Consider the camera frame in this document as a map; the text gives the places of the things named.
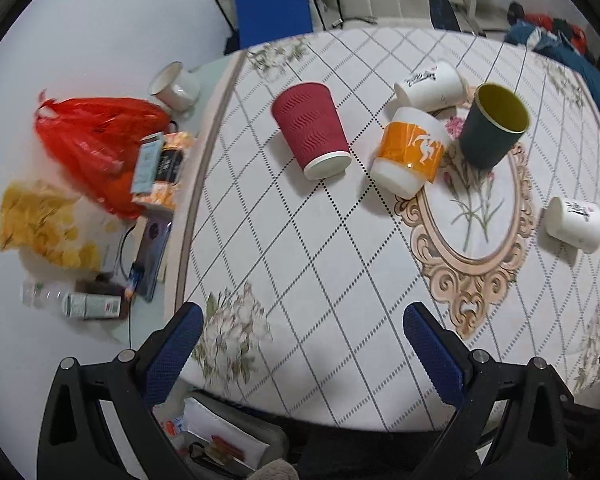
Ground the blue cloth pile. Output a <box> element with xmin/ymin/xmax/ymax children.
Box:
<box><xmin>504</xmin><ymin>22</ymin><xmax>600</xmax><ymax>111</ymax></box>

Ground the grey open bag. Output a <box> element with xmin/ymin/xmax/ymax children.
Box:
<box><xmin>152</xmin><ymin>391</ymin><xmax>288</xmax><ymax>479</ymax></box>

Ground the white printed mug upper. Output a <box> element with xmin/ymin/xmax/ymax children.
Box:
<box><xmin>394</xmin><ymin>61</ymin><xmax>467</xmax><ymax>113</ymax></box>

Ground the red plastic bag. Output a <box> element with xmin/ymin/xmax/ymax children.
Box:
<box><xmin>34</xmin><ymin>93</ymin><xmax>171</xmax><ymax>219</ymax></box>

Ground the red ribbed paper cup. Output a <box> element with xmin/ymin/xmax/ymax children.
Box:
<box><xmin>271</xmin><ymin>81</ymin><xmax>352</xmax><ymax>181</ymax></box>

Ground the white printed mug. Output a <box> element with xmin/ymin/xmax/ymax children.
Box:
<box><xmin>544</xmin><ymin>196</ymin><xmax>600</xmax><ymax>254</ymax></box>
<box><xmin>394</xmin><ymin>61</ymin><xmax>467</xmax><ymax>113</ymax></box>

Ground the purple smartphone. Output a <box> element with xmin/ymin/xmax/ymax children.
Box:
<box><xmin>132</xmin><ymin>217</ymin><xmax>172</xmax><ymax>302</ymax></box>

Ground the clear plastic bottle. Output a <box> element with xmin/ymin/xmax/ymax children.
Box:
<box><xmin>21</xmin><ymin>280</ymin><xmax>70</xmax><ymax>309</ymax></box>

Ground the dark green paper cup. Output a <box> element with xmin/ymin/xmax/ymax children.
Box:
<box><xmin>457</xmin><ymin>82</ymin><xmax>531</xmax><ymax>171</ymax></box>

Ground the blue lighter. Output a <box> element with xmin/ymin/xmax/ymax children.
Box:
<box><xmin>124</xmin><ymin>262</ymin><xmax>145</xmax><ymax>301</ymax></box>

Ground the orange snack packet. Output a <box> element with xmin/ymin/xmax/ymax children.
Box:
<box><xmin>130</xmin><ymin>131</ymin><xmax>195</xmax><ymax>212</ymax></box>

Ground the green white medicine box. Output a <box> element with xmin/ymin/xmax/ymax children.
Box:
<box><xmin>62</xmin><ymin>292</ymin><xmax>122</xmax><ymax>320</ymax></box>

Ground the white enamel mug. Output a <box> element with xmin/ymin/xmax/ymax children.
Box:
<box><xmin>148</xmin><ymin>61</ymin><xmax>200</xmax><ymax>113</ymax></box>

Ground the orange and white cup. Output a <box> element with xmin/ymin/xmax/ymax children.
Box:
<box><xmin>370</xmin><ymin>107</ymin><xmax>451</xmax><ymax>200</ymax></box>

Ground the floral checked tablecloth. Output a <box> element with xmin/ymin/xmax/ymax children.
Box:
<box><xmin>175</xmin><ymin>28</ymin><xmax>600</xmax><ymax>430</ymax></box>

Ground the white printed mug right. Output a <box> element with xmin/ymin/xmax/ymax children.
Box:
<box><xmin>544</xmin><ymin>196</ymin><xmax>600</xmax><ymax>254</ymax></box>

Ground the yellow patterned snack bag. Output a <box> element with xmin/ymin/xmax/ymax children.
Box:
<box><xmin>0</xmin><ymin>180</ymin><xmax>125</xmax><ymax>272</ymax></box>

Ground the dark brown box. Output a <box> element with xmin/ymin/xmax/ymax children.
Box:
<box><xmin>76</xmin><ymin>281</ymin><xmax>130</xmax><ymax>320</ymax></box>

